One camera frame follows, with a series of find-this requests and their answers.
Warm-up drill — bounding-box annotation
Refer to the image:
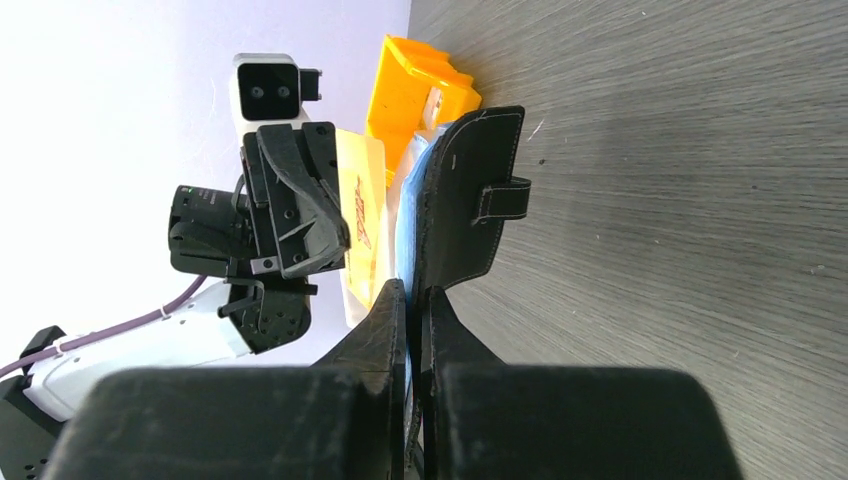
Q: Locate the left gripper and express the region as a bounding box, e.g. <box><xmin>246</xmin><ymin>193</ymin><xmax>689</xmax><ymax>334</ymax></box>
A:
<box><xmin>168</xmin><ymin>122</ymin><xmax>350</xmax><ymax>353</ymax></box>

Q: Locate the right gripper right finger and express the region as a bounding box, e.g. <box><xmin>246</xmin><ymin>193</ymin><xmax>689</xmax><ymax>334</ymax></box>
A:
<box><xmin>420</xmin><ymin>287</ymin><xmax>742</xmax><ymax>479</ymax></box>

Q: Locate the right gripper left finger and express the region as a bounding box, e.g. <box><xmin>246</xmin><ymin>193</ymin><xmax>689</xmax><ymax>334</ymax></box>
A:
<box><xmin>44</xmin><ymin>279</ymin><xmax>406</xmax><ymax>479</ymax></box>

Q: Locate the black leather card holder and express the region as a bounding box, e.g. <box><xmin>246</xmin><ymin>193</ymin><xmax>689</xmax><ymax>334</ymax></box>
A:
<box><xmin>395</xmin><ymin>105</ymin><xmax>533</xmax><ymax>313</ymax></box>

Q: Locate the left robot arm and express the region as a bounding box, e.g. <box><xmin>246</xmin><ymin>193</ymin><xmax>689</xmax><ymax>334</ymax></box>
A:
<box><xmin>1</xmin><ymin>122</ymin><xmax>350</xmax><ymax>479</ymax></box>

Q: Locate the yellow plastic bin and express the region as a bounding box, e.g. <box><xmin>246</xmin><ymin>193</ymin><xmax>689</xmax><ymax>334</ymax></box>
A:
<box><xmin>365</xmin><ymin>35</ymin><xmax>482</xmax><ymax>186</ymax></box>

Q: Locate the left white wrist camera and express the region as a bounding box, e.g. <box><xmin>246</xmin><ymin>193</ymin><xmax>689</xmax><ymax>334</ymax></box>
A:
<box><xmin>229</xmin><ymin>53</ymin><xmax>323</xmax><ymax>146</ymax></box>

